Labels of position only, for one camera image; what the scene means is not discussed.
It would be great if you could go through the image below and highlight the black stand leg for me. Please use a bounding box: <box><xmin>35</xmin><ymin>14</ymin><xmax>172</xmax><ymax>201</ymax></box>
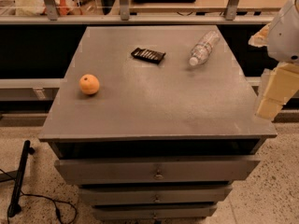
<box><xmin>7</xmin><ymin>140</ymin><xmax>35</xmax><ymax>217</ymax></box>

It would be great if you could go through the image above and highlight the top grey drawer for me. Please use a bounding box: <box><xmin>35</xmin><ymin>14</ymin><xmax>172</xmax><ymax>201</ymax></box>
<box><xmin>55</xmin><ymin>155</ymin><xmax>260</xmax><ymax>185</ymax></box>

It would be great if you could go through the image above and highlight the black rxbar chocolate wrapper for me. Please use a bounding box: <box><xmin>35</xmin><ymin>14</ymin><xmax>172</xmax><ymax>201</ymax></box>
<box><xmin>131</xmin><ymin>48</ymin><xmax>165</xmax><ymax>64</ymax></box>

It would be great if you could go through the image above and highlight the black floor cable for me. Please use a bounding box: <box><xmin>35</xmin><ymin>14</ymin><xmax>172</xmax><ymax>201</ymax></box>
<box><xmin>0</xmin><ymin>168</ymin><xmax>78</xmax><ymax>224</ymax></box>

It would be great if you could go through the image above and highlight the grey drawer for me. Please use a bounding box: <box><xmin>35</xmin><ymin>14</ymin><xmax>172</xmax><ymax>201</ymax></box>
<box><xmin>79</xmin><ymin>185</ymin><xmax>232</xmax><ymax>205</ymax></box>
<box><xmin>93</xmin><ymin>204</ymin><xmax>217</xmax><ymax>220</ymax></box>
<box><xmin>55</xmin><ymin>155</ymin><xmax>260</xmax><ymax>185</ymax></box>

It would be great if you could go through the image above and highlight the grey metal railing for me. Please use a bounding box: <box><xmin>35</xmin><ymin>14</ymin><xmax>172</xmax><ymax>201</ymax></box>
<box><xmin>0</xmin><ymin>0</ymin><xmax>288</xmax><ymax>25</ymax></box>

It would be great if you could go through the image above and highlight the clear plastic water bottle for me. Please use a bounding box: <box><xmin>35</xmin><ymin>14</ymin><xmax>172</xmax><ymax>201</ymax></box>
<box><xmin>189</xmin><ymin>31</ymin><xmax>220</xmax><ymax>67</ymax></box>

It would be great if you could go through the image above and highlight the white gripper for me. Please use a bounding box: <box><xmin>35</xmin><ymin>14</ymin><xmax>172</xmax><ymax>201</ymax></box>
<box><xmin>249</xmin><ymin>0</ymin><xmax>299</xmax><ymax>120</ymax></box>

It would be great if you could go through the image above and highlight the grey drawer cabinet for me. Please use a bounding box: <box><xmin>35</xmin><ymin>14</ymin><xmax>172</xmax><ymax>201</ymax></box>
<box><xmin>38</xmin><ymin>25</ymin><xmax>278</xmax><ymax>221</ymax></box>

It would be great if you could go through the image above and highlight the middle grey drawer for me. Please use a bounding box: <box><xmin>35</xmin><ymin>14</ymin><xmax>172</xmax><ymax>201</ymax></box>
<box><xmin>79</xmin><ymin>185</ymin><xmax>232</xmax><ymax>205</ymax></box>

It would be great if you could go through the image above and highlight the bottom grey drawer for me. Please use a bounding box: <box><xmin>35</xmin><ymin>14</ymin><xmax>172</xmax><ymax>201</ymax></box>
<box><xmin>93</xmin><ymin>204</ymin><xmax>217</xmax><ymax>220</ymax></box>

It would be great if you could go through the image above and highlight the orange fruit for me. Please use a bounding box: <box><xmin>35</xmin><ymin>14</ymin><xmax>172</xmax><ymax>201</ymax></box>
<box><xmin>79</xmin><ymin>74</ymin><xmax>100</xmax><ymax>95</ymax></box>

